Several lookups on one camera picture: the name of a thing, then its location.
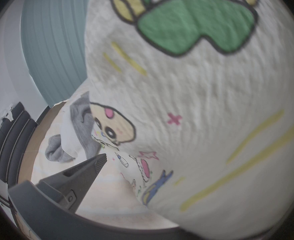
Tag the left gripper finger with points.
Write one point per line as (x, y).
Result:
(84, 179)

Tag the white printed pyjama top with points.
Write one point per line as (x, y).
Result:
(199, 96)

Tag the grey and white garment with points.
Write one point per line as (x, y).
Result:
(81, 124)

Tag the blue-green curtain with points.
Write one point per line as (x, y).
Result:
(54, 46)

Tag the bed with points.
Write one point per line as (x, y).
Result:
(111, 194)

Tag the black padded furniture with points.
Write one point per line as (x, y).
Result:
(11, 139)

